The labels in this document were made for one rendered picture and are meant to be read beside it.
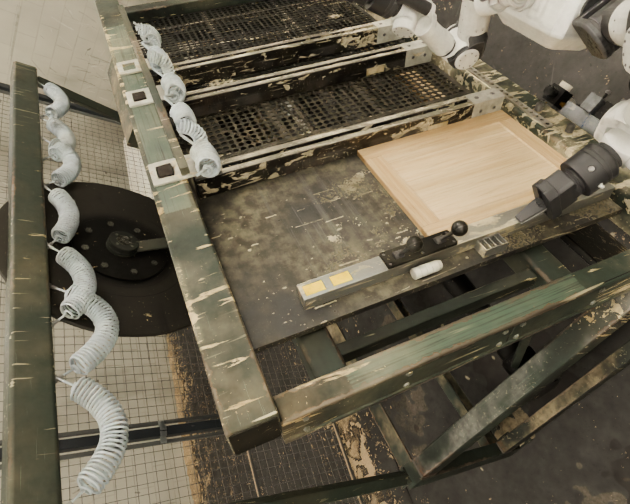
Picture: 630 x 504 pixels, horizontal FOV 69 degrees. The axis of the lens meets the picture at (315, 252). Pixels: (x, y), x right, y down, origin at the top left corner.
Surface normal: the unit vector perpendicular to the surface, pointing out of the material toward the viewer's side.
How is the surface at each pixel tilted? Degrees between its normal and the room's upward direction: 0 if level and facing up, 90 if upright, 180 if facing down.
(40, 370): 90
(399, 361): 57
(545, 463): 0
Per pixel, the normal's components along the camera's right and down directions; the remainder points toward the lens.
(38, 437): 0.49, -0.73
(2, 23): 0.32, 0.78
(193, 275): -0.02, -0.66
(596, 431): -0.78, -0.11
